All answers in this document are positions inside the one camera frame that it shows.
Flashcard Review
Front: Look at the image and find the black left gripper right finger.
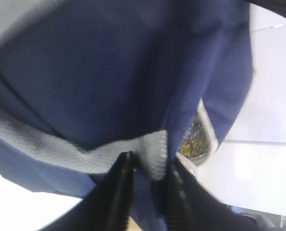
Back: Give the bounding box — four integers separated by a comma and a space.
166, 163, 260, 231

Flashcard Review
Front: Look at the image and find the navy blue lunch bag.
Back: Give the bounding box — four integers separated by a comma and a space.
0, 0, 252, 231

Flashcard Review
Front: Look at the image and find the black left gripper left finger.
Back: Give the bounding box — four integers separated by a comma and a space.
42, 152, 134, 231

